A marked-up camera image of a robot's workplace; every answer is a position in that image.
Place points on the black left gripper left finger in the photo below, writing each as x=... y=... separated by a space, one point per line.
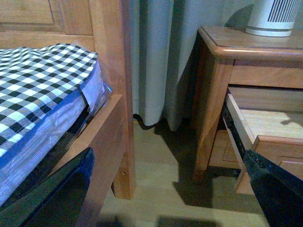
x=57 y=200

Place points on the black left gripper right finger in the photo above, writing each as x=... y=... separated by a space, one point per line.
x=279 y=193

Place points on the wooden drawer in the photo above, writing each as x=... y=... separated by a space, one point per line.
x=222 y=154
x=268 y=121

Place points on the plastic-wrapped mattress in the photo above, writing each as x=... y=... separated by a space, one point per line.
x=20 y=160

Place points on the wooden nightstand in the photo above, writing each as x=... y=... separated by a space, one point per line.
x=229 y=56

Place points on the checkered bed sheet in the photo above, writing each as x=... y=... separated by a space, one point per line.
x=34 y=81

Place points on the grey-green curtain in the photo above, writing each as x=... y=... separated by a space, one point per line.
x=163 y=33

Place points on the wooden bed frame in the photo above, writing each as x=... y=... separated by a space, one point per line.
x=101 y=26

